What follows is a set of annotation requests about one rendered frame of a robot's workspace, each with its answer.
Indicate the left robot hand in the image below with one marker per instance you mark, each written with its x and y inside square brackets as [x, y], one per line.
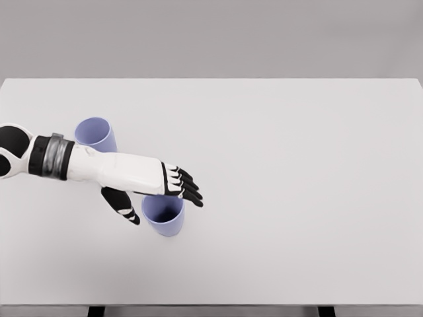
[138, 171]

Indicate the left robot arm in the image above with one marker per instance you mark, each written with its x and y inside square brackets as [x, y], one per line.
[49, 158]

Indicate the lavender cup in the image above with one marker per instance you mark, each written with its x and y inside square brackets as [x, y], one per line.
[163, 218]
[99, 135]

